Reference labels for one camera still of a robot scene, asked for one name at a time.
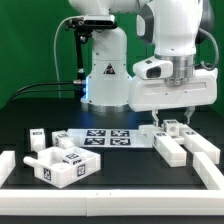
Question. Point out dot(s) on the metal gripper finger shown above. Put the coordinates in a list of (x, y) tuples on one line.
[(188, 113), (155, 117)]

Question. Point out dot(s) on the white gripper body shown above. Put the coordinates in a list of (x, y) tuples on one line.
[(148, 95)]

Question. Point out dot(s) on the white chair back frame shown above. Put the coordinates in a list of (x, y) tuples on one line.
[(172, 149)]

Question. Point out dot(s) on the white chair seat tray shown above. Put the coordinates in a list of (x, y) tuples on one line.
[(49, 167)]

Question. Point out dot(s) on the white tagged cube nut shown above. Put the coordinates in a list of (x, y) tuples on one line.
[(71, 158)]

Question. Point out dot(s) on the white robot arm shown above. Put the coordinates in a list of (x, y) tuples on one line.
[(143, 54)]

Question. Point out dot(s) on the white fiducial tag sheet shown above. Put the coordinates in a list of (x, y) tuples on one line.
[(110, 138)]

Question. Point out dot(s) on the white front fence bar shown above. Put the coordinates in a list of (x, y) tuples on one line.
[(111, 202)]

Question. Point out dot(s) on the white left fence piece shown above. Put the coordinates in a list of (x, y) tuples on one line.
[(7, 164)]

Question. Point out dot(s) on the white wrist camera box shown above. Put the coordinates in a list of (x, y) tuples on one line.
[(152, 68)]

